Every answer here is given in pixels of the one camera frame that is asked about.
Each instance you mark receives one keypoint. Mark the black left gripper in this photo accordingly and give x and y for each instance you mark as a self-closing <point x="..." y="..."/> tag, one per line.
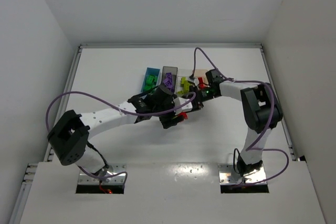
<point x="169" y="119"/>

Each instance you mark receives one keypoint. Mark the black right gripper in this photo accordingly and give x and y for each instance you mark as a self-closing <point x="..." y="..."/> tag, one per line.
<point x="195" y="100"/>

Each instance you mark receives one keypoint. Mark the red flower lego brick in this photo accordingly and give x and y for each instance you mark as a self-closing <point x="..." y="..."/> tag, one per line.
<point x="201" y="83"/>

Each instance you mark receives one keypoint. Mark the green red lego stack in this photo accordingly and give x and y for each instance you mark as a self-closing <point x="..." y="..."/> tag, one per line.
<point x="182" y="116"/>

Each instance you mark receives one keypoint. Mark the purple butterfly lego brick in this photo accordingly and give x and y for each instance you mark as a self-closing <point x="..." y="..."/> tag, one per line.
<point x="170" y="86"/>

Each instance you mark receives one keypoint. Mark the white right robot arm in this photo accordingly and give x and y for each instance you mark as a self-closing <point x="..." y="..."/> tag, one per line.
<point x="261" y="110"/>

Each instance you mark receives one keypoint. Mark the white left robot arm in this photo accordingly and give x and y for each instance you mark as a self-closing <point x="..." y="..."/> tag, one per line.
<point x="70" y="137"/>

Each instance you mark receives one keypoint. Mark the clear transparent container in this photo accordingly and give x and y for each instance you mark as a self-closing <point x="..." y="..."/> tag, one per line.
<point x="182" y="73"/>

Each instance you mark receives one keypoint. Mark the amber transparent container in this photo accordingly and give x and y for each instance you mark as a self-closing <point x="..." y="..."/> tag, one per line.
<point x="200" y="73"/>

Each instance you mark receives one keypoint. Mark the smoky grey container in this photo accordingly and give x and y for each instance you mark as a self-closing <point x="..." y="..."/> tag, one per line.
<point x="173" y="71"/>

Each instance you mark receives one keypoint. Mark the blue container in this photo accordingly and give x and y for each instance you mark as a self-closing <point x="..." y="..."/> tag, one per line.
<point x="152" y="71"/>

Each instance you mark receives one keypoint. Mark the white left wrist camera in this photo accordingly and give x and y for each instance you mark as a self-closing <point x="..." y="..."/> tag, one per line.
<point x="182" y="105"/>

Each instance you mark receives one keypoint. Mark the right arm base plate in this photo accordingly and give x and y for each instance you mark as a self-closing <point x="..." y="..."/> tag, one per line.
<point x="228" y="177"/>

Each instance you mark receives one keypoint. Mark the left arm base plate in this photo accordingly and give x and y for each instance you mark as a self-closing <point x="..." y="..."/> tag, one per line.
<point x="113" y="175"/>

